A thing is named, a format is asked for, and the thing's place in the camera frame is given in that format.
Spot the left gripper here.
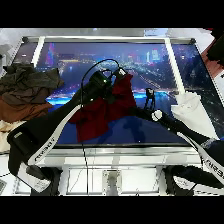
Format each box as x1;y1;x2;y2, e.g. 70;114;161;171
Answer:
89;70;114;95

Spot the dark red T-shirt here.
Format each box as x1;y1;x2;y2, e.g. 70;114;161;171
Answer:
68;73;138;144

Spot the grey-green garment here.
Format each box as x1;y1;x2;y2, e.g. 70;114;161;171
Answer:
0;63;65;108

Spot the brown garment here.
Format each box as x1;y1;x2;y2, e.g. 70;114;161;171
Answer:
0;94;54;125

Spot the cream garment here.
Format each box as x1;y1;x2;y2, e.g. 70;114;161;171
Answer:
0;119;27;155

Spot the black cable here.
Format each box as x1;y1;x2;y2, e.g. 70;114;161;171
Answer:
79;58;122;196

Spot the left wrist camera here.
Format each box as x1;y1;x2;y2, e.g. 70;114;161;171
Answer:
111;67;128;81

